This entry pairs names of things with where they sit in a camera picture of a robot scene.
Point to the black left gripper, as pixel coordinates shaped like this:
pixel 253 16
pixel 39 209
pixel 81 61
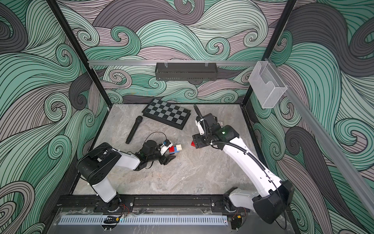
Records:
pixel 169 159

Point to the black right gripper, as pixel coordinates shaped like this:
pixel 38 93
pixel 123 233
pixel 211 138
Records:
pixel 200 141

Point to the light blue long lego brick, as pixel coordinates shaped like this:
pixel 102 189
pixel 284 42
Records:
pixel 176 149

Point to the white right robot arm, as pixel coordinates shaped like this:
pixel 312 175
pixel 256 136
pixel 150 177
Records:
pixel 273 194

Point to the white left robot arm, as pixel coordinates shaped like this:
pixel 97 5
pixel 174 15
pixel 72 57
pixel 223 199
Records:
pixel 97 164

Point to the black green chessboard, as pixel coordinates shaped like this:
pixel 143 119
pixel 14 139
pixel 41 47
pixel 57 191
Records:
pixel 167 113

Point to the black microphone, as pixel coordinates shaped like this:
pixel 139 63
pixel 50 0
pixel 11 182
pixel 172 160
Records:
pixel 134 128

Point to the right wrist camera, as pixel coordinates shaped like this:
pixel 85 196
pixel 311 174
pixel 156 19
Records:
pixel 209 123

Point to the black wall tray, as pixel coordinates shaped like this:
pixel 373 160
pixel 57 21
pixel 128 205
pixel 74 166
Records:
pixel 191 71

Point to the clear plastic wall bin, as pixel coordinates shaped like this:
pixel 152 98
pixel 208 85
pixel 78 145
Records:
pixel 267 84

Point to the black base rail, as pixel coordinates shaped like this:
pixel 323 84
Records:
pixel 131 203

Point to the white slotted cable duct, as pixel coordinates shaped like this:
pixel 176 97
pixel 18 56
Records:
pixel 216 220

